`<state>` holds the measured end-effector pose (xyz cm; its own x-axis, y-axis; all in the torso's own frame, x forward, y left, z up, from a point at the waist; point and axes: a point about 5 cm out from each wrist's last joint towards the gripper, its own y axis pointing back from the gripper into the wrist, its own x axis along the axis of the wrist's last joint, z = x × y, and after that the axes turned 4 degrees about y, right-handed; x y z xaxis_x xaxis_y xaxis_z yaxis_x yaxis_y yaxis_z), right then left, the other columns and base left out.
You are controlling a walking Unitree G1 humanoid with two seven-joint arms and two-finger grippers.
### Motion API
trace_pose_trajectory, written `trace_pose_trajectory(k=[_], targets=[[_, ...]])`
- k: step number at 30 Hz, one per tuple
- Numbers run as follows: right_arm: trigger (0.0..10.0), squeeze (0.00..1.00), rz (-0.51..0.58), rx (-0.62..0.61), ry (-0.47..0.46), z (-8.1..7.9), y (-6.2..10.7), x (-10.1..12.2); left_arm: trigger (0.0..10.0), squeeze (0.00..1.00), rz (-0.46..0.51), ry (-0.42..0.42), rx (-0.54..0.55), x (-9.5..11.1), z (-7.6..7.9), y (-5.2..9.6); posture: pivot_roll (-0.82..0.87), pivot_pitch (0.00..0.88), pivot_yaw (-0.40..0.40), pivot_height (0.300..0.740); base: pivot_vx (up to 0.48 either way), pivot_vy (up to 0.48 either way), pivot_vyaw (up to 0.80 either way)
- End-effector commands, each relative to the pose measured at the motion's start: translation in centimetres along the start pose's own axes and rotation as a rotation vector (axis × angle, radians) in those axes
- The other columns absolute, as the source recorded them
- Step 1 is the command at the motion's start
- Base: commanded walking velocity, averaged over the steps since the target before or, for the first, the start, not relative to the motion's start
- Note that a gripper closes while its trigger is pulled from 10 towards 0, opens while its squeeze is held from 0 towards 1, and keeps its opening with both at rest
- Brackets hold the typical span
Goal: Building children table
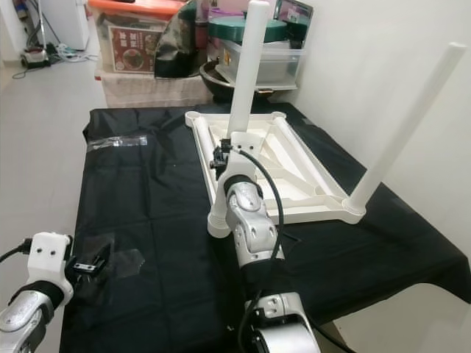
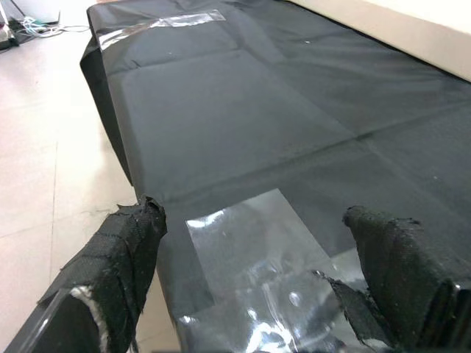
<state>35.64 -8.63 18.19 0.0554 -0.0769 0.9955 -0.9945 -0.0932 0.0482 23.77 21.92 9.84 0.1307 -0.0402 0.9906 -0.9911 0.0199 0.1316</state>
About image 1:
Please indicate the white plastic table top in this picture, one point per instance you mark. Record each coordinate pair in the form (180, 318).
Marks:
(320, 202)

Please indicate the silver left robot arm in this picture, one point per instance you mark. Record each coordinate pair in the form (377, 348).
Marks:
(29, 320)

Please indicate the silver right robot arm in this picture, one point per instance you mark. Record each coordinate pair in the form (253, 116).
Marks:
(250, 228)

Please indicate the black tablecloth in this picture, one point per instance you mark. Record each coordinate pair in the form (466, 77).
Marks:
(154, 206)

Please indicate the black wok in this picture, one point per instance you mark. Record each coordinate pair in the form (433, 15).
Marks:
(213, 84)

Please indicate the white lace cloth cover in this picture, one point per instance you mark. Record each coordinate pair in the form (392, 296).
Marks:
(154, 92)

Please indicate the long clear tape strip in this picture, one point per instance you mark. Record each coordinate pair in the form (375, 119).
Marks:
(118, 143)

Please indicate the clear plastic storage container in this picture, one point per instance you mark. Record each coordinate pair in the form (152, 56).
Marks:
(283, 62)

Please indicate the green pot lid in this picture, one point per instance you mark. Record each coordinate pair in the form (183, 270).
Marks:
(228, 29)

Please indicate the orange-lid clear storage box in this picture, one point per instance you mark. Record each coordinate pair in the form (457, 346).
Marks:
(132, 51)

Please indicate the dark framed tablet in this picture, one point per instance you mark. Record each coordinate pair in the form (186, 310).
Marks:
(294, 13)

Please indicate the white cabinet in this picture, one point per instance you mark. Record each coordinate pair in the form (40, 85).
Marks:
(66, 22)

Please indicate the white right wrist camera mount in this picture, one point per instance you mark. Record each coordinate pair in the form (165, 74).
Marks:
(243, 151)

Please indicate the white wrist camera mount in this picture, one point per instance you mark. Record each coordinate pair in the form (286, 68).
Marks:
(48, 250)
(243, 151)

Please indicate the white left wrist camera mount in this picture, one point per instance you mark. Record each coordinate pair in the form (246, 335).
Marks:
(48, 250)

